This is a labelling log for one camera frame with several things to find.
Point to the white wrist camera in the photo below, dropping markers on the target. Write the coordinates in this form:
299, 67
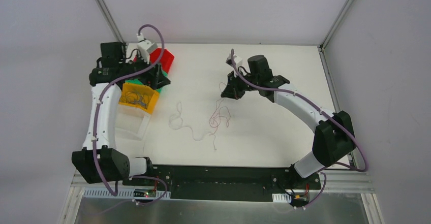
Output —
234, 61
145, 48

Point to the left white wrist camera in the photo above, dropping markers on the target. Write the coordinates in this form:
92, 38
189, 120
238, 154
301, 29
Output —
145, 48

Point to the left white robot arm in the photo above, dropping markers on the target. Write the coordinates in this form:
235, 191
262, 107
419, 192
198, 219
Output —
99, 160

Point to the aluminium front rail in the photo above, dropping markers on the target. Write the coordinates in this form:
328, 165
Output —
334, 180

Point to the green plastic bin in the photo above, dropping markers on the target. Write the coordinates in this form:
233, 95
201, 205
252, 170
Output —
137, 81

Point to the yellow plastic bin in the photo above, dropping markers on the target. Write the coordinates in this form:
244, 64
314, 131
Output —
139, 96

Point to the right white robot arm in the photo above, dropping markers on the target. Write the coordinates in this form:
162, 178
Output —
333, 131

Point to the right controller board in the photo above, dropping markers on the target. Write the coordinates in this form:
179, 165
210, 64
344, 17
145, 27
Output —
298, 201

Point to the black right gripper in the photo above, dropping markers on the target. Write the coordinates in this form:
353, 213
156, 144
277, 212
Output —
234, 87

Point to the left controller board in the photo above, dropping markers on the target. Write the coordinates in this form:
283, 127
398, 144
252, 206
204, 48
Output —
141, 193

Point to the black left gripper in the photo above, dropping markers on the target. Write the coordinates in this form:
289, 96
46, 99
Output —
157, 77

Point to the clear plastic bin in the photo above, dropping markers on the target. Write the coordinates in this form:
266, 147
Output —
131, 123

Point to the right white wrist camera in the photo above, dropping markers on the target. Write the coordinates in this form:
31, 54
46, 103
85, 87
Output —
234, 61

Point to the red plastic bin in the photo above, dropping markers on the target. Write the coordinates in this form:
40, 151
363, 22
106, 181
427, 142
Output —
165, 59

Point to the controller board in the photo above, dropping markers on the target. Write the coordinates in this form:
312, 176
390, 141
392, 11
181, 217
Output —
298, 201
141, 193

